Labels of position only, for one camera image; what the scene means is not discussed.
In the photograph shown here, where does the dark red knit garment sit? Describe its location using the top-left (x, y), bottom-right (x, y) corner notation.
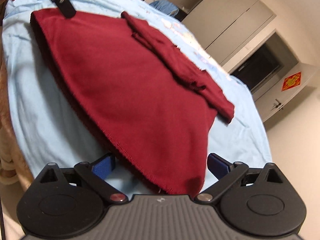
top-left (30, 8), bottom-right (234, 196)

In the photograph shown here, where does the white bedroom door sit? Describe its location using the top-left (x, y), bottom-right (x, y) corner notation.
top-left (255, 62), bottom-right (319, 122)

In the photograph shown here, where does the blue clothing pile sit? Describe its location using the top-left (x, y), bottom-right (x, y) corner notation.
top-left (149, 0), bottom-right (179, 17)

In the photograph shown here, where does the light blue bed sheet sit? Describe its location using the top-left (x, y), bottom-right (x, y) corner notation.
top-left (1, 0), bottom-right (272, 188)

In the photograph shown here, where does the beige fuzzy garment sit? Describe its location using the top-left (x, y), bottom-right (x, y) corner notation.
top-left (1, 117), bottom-right (33, 191)

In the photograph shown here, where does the red fu door decoration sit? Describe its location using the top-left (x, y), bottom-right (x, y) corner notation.
top-left (281, 72), bottom-right (302, 91)

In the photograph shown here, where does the grey built-in wardrobe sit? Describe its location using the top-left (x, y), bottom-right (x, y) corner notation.
top-left (168, 0), bottom-right (275, 65)

